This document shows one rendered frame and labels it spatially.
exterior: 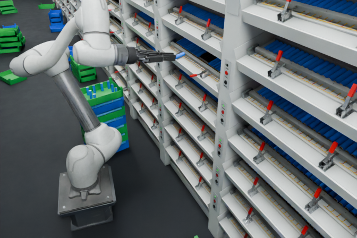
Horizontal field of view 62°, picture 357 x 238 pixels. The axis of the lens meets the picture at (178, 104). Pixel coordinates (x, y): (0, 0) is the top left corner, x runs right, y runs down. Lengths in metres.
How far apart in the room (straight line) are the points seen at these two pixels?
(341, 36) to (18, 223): 1.97
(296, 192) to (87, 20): 1.00
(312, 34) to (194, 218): 1.40
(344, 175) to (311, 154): 0.11
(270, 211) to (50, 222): 1.33
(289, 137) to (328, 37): 0.38
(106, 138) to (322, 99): 1.25
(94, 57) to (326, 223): 1.00
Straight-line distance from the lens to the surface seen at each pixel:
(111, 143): 1.84
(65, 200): 1.88
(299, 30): 0.93
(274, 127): 1.13
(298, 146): 1.06
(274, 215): 1.33
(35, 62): 1.57
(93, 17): 1.24
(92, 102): 2.14
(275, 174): 1.22
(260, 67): 1.11
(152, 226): 1.95
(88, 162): 1.72
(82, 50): 1.21
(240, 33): 1.14
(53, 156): 2.56
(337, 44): 0.86
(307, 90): 0.99
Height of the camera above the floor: 1.56
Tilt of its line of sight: 31 degrees down
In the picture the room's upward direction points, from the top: straight up
